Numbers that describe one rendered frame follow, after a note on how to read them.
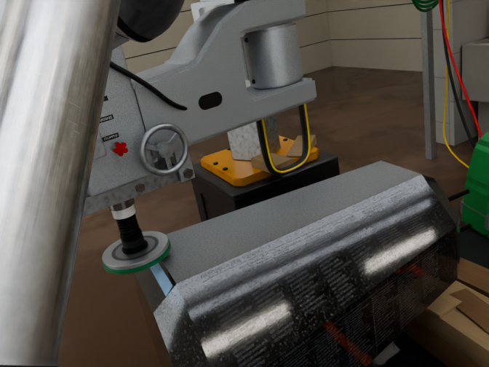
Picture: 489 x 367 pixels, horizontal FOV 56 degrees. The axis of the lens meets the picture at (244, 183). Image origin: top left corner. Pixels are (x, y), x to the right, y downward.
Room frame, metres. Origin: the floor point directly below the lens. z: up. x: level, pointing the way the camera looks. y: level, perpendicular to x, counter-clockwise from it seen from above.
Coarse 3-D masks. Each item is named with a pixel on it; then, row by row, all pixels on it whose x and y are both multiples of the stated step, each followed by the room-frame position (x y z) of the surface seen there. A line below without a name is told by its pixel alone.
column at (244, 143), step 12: (204, 0) 2.26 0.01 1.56; (264, 120) 2.23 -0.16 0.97; (276, 120) 2.31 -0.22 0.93; (228, 132) 2.27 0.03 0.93; (240, 132) 2.23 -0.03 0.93; (252, 132) 2.19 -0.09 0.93; (276, 132) 2.30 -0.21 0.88; (240, 144) 2.24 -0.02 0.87; (252, 144) 2.20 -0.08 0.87; (276, 144) 2.28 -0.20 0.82; (240, 156) 2.25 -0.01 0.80; (252, 156) 2.20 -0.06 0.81
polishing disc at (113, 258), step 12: (120, 240) 1.39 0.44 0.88; (156, 240) 1.34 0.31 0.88; (168, 240) 1.34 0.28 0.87; (108, 252) 1.32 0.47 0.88; (120, 252) 1.31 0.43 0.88; (144, 252) 1.28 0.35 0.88; (156, 252) 1.26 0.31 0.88; (108, 264) 1.24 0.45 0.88; (120, 264) 1.23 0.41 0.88; (132, 264) 1.21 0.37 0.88; (144, 264) 1.22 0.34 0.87
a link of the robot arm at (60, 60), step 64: (0, 0) 0.47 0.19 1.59; (64, 0) 0.46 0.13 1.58; (0, 64) 0.41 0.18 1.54; (64, 64) 0.42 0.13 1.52; (0, 128) 0.36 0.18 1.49; (64, 128) 0.38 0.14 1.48; (0, 192) 0.33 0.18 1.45; (64, 192) 0.35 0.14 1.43; (0, 256) 0.30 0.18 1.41; (64, 256) 0.33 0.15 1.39; (0, 320) 0.27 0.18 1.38
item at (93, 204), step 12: (156, 168) 1.44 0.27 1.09; (144, 180) 1.30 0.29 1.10; (156, 180) 1.32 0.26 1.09; (168, 180) 1.34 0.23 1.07; (108, 192) 1.25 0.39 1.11; (120, 192) 1.26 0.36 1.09; (132, 192) 1.28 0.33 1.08; (144, 192) 1.30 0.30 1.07; (96, 204) 1.22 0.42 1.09; (108, 204) 1.24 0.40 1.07
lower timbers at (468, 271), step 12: (468, 264) 1.90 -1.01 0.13; (468, 276) 1.82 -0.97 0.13; (480, 276) 1.80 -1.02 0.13; (480, 288) 1.71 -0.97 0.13; (420, 324) 1.56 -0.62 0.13; (420, 336) 1.56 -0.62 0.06; (432, 336) 1.49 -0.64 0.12; (432, 348) 1.49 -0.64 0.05; (444, 348) 1.43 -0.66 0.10; (444, 360) 1.43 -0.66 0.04; (456, 360) 1.37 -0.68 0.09; (468, 360) 1.32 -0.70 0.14
